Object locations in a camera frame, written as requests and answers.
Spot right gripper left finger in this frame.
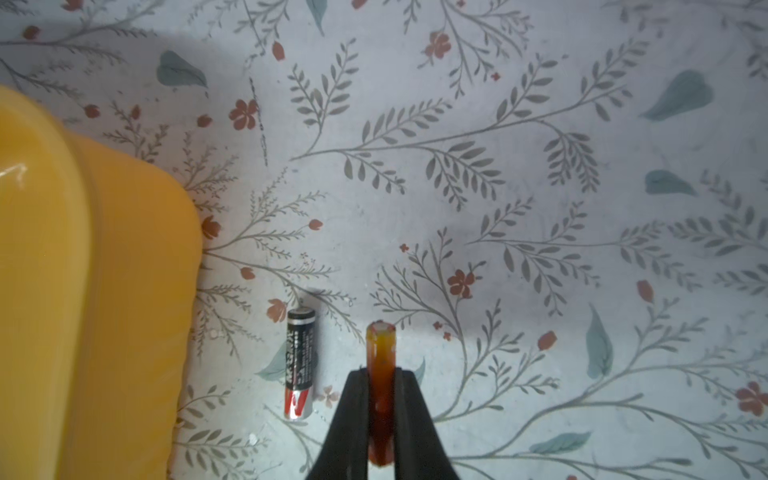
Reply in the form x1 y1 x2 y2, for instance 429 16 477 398
306 369 369 480

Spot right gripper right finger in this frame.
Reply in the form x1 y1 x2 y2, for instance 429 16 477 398
394 368 459 480

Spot black red battery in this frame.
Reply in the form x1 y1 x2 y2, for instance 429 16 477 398
284 307 316 421

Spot orange battery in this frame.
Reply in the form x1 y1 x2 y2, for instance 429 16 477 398
366 320 396 467

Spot yellow plastic storage box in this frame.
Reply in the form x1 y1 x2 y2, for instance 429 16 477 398
1 88 202 479

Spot floral table mat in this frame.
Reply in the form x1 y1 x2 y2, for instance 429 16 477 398
1 1 767 479

